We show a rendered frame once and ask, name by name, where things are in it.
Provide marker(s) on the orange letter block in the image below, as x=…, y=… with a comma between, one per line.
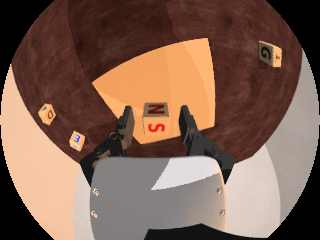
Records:
x=47, y=113
x=156, y=118
x=270, y=54
x=77, y=141

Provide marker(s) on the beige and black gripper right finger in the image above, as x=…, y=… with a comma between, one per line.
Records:
x=199, y=145

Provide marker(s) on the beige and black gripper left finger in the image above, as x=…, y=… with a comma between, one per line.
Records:
x=116, y=143

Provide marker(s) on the orange flat mat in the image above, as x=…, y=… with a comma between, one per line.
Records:
x=180, y=74

